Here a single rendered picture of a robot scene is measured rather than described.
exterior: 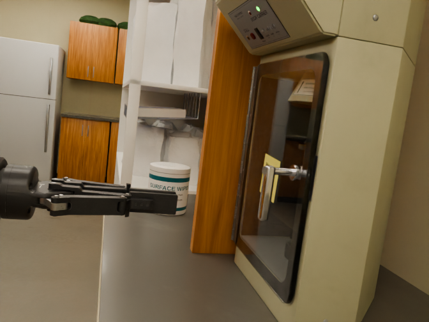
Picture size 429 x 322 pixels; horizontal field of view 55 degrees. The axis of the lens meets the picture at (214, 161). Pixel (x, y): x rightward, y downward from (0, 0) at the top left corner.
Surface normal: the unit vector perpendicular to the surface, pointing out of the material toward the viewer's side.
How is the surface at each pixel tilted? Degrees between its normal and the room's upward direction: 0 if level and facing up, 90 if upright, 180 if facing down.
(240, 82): 90
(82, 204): 91
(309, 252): 90
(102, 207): 91
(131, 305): 0
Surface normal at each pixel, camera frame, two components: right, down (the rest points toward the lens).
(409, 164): -0.96, -0.08
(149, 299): 0.12, -0.98
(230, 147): 0.24, 0.15
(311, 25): -0.76, 0.64
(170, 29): 0.09, 0.00
